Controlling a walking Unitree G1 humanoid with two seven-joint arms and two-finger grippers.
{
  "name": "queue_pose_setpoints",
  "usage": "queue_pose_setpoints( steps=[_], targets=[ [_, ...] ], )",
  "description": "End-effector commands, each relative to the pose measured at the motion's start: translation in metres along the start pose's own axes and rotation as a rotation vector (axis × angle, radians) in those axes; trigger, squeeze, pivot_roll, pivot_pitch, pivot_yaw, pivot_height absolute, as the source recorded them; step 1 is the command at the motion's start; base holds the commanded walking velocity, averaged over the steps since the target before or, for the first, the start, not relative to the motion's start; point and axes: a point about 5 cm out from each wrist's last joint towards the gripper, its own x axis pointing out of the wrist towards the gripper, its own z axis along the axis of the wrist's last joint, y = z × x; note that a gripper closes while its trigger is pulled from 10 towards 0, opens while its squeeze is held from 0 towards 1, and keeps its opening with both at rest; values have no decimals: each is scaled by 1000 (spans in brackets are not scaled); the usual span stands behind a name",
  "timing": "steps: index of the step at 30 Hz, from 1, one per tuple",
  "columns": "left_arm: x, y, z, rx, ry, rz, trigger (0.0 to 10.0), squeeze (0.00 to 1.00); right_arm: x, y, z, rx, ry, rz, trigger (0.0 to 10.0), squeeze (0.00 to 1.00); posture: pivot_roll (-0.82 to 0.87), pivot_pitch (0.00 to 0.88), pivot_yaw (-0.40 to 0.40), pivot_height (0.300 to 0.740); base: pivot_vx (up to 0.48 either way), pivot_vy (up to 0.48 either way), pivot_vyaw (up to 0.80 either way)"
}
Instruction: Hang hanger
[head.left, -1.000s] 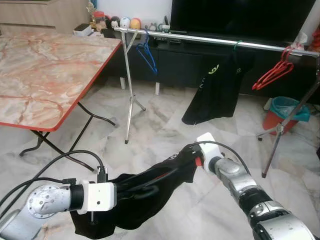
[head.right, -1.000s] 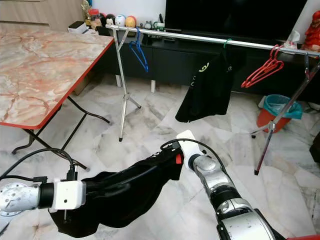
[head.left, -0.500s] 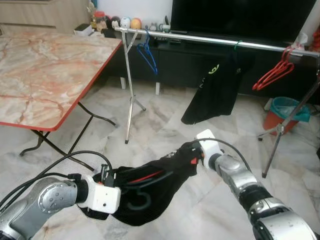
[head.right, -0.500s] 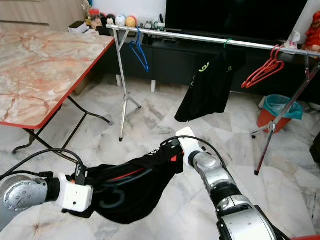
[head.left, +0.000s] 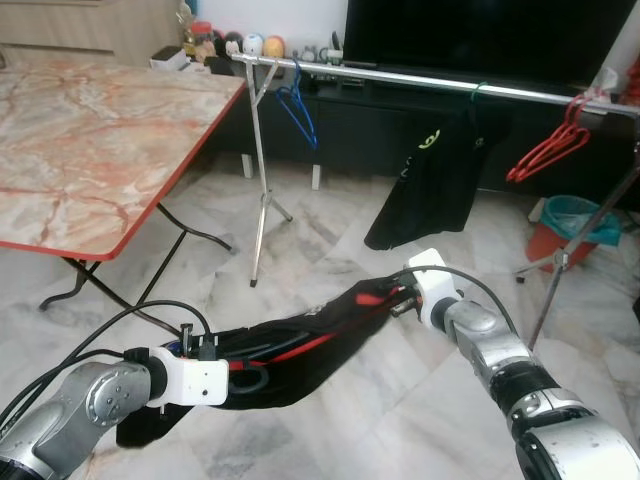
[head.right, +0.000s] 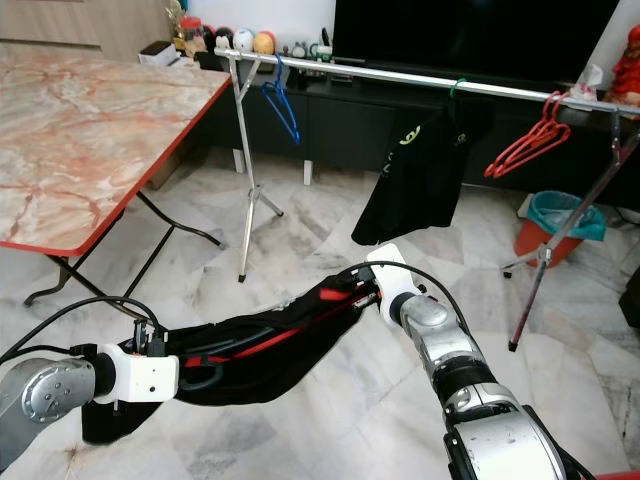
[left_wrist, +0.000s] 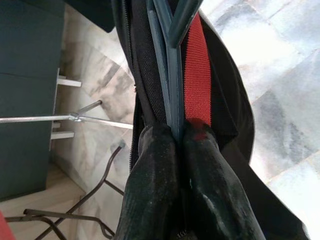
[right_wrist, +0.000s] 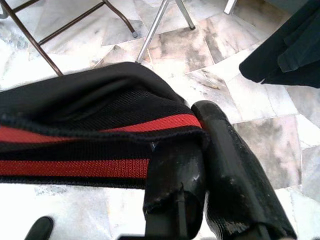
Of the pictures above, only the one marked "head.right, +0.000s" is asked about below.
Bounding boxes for black shirt red collar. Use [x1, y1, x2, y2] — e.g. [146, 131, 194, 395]
[80, 270, 381, 446]

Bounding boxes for black fonemax print shirt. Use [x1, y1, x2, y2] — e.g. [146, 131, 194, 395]
[350, 100, 486, 246]

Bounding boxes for black television console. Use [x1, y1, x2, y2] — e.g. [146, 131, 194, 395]
[190, 55, 640, 206]

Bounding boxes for blue plastic hangers bunch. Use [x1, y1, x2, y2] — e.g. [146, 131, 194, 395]
[260, 55, 303, 146]

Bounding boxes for silver metal clothes rack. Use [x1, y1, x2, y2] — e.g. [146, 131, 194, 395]
[214, 47, 640, 353]

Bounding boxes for red plastic hangers bunch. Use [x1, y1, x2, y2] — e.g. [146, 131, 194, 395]
[484, 92, 573, 181]

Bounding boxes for marble top folding table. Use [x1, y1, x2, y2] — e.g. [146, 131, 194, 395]
[0, 40, 234, 326]

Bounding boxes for green white small gadget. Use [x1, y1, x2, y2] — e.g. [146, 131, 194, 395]
[310, 28, 333, 61]

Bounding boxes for dark sofa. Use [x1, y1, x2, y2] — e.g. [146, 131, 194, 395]
[622, 268, 640, 331]

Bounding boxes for orange egg figurine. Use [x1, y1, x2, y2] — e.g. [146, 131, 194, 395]
[252, 30, 277, 55]

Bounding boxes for black flat screen television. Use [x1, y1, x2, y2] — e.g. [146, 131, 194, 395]
[332, 0, 623, 86]

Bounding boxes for white box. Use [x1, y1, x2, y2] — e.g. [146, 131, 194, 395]
[138, 40, 179, 67]

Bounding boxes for white tissue pack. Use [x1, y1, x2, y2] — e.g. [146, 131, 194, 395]
[570, 65, 606, 101]

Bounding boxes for red lid snack jar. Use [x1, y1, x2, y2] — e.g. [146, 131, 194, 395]
[178, 15, 206, 56]

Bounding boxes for light wooden cabinet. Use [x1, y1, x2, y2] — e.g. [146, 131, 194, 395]
[0, 0, 176, 63]

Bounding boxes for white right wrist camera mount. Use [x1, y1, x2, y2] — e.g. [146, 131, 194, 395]
[365, 243, 421, 326]

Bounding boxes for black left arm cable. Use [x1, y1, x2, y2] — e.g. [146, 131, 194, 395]
[0, 295, 161, 366]

